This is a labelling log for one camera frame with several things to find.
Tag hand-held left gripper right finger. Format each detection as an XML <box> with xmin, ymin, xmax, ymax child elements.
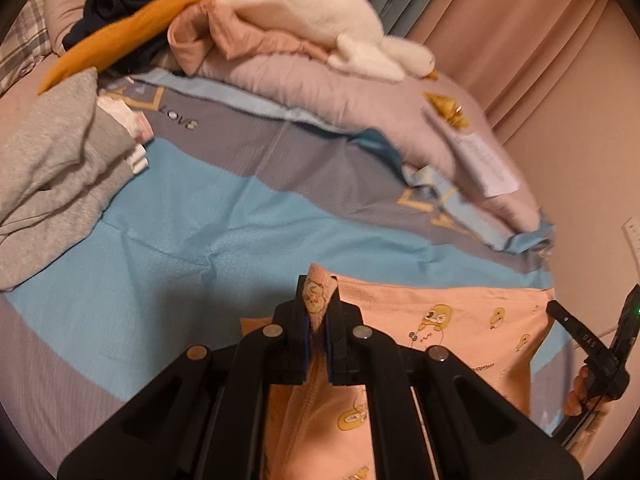
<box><xmin>322</xmin><ymin>287</ymin><xmax>583</xmax><ymax>480</ymax></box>

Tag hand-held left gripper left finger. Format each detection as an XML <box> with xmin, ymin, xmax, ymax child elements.
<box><xmin>57</xmin><ymin>274</ymin><xmax>313</xmax><ymax>480</ymax></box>

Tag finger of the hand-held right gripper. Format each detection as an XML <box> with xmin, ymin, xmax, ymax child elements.
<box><xmin>546</xmin><ymin>300</ymin><xmax>608</xmax><ymax>366</ymax></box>

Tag pink printed baby romper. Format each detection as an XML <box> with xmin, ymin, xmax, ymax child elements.
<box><xmin>240</xmin><ymin>261</ymin><xmax>556</xmax><ymax>480</ymax></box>

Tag folded grey clothes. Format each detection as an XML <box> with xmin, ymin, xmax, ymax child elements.
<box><xmin>0</xmin><ymin>69</ymin><xmax>151</xmax><ymax>292</ymax></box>

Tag person's right hand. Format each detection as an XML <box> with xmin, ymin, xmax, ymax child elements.
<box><xmin>565</xmin><ymin>365</ymin><xmax>596</xmax><ymax>416</ymax></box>

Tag blue grey bed sheet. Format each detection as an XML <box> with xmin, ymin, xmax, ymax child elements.
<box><xmin>0</xmin><ymin>67</ymin><xmax>561</xmax><ymax>480</ymax></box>

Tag white paper sheet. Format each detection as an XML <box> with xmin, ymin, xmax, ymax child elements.
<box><xmin>452</xmin><ymin>130</ymin><xmax>519</xmax><ymax>197</ymax></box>

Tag yellow crumpled wrapper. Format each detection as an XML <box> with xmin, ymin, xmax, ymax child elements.
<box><xmin>425</xmin><ymin>91</ymin><xmax>468</xmax><ymax>128</ymax></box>

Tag white pink striped cloth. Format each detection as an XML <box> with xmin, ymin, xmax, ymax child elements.
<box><xmin>97</xmin><ymin>95</ymin><xmax>153</xmax><ymax>176</ymax></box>

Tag pink curtain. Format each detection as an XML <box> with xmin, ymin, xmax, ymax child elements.
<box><xmin>410</xmin><ymin>0</ymin><xmax>616</xmax><ymax>136</ymax></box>

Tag crumpled pink cloth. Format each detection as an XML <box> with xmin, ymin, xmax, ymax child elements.
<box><xmin>167</xmin><ymin>2</ymin><xmax>341</xmax><ymax>76</ymax></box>

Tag white plush goose toy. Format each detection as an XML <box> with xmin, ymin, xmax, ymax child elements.
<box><xmin>187</xmin><ymin>0</ymin><xmax>436</xmax><ymax>82</ymax></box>

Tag orange cloth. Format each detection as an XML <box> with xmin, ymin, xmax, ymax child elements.
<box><xmin>37</xmin><ymin>0</ymin><xmax>216</xmax><ymax>95</ymax></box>

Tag plaid pillow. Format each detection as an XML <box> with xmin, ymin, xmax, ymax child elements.
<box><xmin>0</xmin><ymin>0</ymin><xmax>56</xmax><ymax>96</ymax></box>

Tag white wall socket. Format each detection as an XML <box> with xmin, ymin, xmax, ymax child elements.
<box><xmin>622</xmin><ymin>217</ymin><xmax>640</xmax><ymax>256</ymax></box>

